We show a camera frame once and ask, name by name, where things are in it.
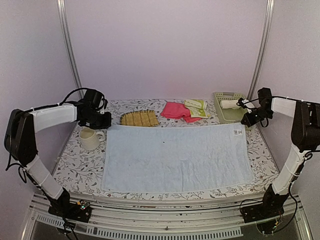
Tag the woven bamboo tray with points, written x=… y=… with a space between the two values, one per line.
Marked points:
x=141 y=118

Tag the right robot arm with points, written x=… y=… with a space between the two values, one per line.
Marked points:
x=305 y=139

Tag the floral tablecloth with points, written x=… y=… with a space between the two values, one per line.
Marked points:
x=80 y=171

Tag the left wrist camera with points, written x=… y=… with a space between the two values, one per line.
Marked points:
x=103 y=105

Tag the right aluminium post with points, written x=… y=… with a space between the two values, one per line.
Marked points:
x=266 y=28

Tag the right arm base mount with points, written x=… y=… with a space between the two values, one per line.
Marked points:
x=271 y=206

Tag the cream ceramic mug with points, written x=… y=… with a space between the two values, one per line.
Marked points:
x=91 y=139

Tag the front aluminium rail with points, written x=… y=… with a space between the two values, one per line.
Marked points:
x=138 y=219

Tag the left aluminium post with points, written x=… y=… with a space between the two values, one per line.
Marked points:
x=61 y=7

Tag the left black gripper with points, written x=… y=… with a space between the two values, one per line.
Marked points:
x=106 y=123

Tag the cream towel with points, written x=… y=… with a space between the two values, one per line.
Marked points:
x=229 y=104

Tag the aluminium post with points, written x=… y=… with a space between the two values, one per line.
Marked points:
x=266 y=28
x=61 y=7

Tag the pink towel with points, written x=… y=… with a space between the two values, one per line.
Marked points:
x=174 y=110

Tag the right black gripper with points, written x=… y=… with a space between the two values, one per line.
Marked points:
x=250 y=122

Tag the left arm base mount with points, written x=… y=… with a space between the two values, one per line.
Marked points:
x=62 y=207

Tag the light blue towel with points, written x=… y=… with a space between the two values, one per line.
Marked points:
x=175 y=159

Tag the green plastic basket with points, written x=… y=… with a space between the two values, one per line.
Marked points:
x=228 y=115

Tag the yellow green patterned towel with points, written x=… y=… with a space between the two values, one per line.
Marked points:
x=197 y=108

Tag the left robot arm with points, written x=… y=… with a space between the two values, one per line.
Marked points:
x=21 y=142

